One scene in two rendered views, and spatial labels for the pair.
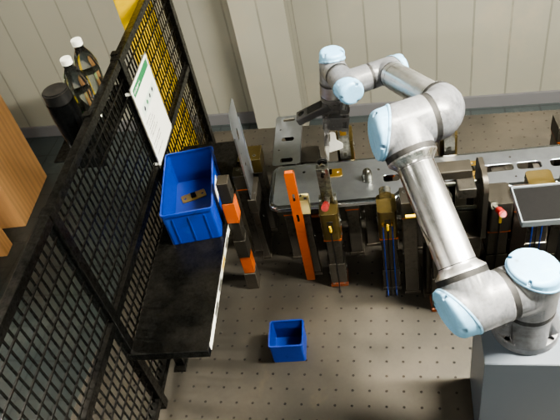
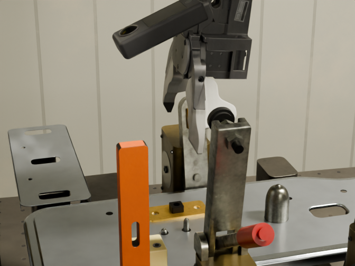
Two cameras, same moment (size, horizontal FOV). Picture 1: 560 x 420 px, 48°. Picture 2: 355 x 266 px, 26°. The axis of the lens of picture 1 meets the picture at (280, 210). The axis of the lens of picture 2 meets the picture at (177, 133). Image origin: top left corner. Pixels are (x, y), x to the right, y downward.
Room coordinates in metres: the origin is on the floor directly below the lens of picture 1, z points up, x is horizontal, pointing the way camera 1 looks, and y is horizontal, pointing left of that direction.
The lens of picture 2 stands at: (0.77, 0.23, 1.51)
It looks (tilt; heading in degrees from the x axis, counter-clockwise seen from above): 23 degrees down; 333
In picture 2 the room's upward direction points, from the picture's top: straight up
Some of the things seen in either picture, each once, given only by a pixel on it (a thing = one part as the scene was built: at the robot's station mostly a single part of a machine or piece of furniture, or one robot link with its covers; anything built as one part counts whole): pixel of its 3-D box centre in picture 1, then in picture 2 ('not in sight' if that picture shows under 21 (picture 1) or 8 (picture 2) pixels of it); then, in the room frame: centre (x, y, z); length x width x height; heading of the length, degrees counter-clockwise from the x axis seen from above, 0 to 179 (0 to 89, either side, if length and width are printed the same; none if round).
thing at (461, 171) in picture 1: (451, 230); not in sight; (1.27, -0.50, 0.94); 0.18 x 0.13 x 0.49; 78
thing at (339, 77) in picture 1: (350, 82); not in sight; (1.49, -0.28, 1.41); 0.11 x 0.11 x 0.08; 8
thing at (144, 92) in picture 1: (150, 111); not in sight; (1.76, 0.34, 1.30); 0.23 x 0.02 x 0.31; 168
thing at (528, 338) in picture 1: (527, 314); not in sight; (0.79, -0.49, 1.15); 0.15 x 0.15 x 0.10
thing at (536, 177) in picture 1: (534, 228); not in sight; (1.24, -0.76, 0.89); 0.12 x 0.08 x 0.38; 168
